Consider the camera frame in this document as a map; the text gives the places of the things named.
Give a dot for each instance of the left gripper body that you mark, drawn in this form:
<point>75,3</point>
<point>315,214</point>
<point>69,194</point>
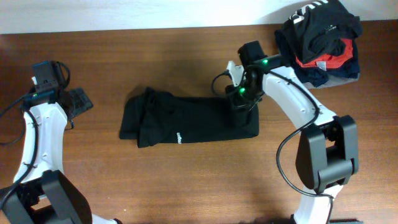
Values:
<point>82,101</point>

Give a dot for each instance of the grey shirt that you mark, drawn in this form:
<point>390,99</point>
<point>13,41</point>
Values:
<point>331,82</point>

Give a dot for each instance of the black polo shirt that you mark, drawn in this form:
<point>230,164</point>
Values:
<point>160,117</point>

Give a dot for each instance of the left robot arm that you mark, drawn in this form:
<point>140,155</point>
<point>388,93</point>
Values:
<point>40,192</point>

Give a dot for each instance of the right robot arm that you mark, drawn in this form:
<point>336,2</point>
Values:
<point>327,154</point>

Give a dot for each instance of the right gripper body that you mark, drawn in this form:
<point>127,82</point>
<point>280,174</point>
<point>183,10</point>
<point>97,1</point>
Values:
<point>241,95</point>

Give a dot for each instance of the black shirt with white print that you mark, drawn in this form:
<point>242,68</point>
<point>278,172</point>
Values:
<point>317,29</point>

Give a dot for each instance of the red shirt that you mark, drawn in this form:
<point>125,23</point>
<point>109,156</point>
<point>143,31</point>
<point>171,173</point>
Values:
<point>329,61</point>

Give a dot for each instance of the navy blue shirt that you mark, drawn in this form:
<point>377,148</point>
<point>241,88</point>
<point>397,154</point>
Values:
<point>316,76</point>

